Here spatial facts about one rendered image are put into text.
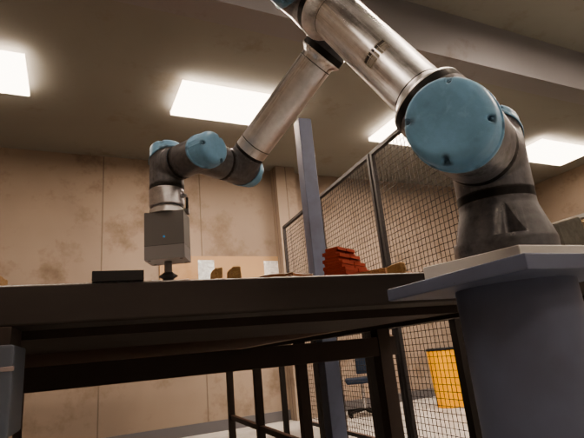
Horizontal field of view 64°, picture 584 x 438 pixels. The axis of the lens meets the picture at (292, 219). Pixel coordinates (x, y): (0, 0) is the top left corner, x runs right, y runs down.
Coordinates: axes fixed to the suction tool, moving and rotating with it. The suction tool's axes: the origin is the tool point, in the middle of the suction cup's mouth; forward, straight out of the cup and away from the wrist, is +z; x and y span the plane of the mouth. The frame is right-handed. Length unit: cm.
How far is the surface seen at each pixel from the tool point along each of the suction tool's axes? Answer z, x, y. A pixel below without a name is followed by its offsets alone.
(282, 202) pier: -187, -518, -31
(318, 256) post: -43, -202, -48
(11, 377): 16.0, 30.9, 13.6
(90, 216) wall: -163, -435, 199
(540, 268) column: 9, 44, -54
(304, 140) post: -127, -202, -48
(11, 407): 19.8, 29.8, 13.9
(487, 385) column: 23, 30, -51
